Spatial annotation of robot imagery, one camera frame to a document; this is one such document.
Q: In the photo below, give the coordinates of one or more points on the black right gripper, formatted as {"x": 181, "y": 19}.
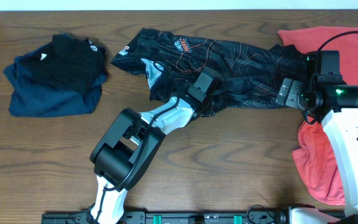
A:
{"x": 296, "y": 86}

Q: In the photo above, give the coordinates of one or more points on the black orange patterned jersey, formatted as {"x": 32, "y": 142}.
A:
{"x": 250, "y": 77}

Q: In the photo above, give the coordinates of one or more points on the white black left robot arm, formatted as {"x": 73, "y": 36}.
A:
{"x": 127, "y": 148}

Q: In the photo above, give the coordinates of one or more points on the red t-shirt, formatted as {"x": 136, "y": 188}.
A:
{"x": 327, "y": 159}

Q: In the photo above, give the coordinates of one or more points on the folded black shirt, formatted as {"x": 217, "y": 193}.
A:
{"x": 66, "y": 63}

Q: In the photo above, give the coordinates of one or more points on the folded navy blue shirt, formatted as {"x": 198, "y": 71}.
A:
{"x": 31, "y": 99}

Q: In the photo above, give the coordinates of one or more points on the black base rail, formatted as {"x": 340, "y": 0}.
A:
{"x": 255, "y": 214}

